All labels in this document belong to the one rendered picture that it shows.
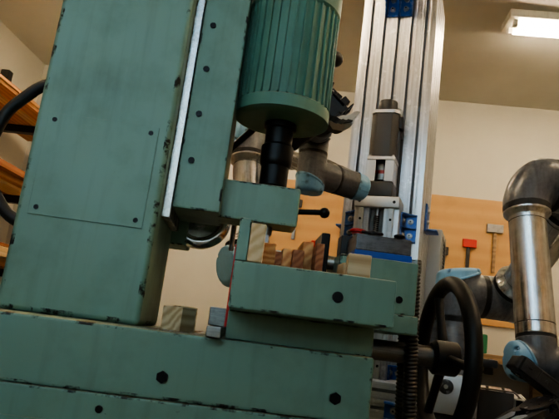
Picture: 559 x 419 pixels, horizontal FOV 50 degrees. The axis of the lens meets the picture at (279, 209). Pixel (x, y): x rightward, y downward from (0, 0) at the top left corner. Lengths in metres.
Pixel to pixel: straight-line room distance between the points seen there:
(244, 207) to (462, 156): 3.70
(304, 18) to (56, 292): 0.62
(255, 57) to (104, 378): 0.60
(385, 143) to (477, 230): 2.74
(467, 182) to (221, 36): 3.65
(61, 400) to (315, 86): 0.65
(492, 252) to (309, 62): 3.56
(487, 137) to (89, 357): 4.15
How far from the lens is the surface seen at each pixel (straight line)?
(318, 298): 0.76
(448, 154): 4.64
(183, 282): 4.46
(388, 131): 1.86
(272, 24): 1.12
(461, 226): 4.50
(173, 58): 1.05
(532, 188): 1.34
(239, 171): 1.78
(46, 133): 1.04
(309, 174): 1.49
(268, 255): 0.85
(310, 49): 1.09
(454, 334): 1.61
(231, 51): 1.09
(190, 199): 1.01
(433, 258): 2.08
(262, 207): 1.04
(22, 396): 0.88
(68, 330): 0.86
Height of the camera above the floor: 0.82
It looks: 12 degrees up
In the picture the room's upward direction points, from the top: 7 degrees clockwise
